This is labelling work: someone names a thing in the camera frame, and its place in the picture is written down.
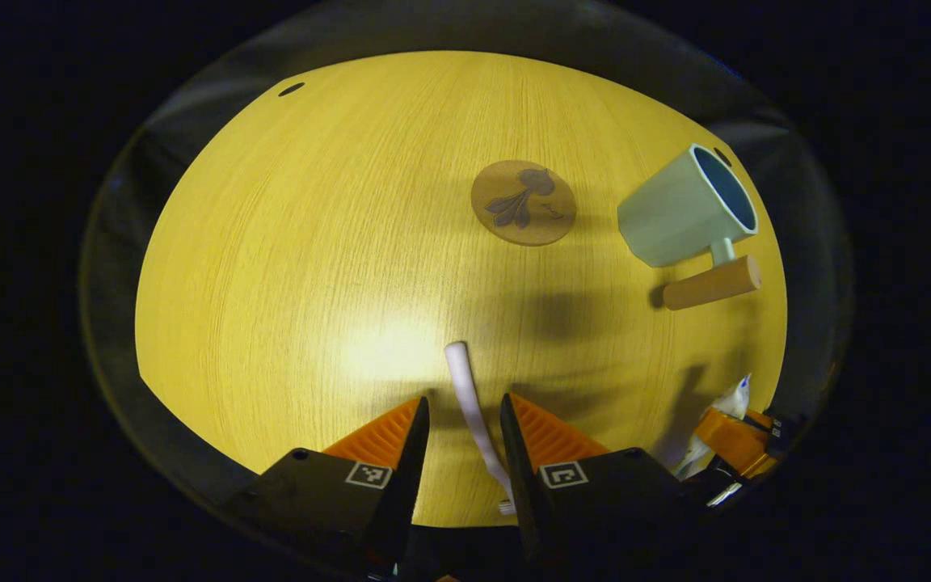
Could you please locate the white toothbrush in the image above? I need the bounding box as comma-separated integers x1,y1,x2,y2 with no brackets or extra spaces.
444,341,517,516

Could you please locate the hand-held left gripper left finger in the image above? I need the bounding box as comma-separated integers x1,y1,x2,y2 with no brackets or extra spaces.
219,394,432,579

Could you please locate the white toothpaste tube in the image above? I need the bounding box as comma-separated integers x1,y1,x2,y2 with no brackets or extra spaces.
672,373,753,479

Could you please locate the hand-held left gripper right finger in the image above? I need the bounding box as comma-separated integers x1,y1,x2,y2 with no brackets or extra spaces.
499,393,713,567

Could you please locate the light green cup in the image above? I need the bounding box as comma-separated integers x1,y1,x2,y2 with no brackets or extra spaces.
617,143,763,312

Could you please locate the round wooden coaster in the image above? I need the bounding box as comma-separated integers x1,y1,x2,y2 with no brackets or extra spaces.
470,159,578,247

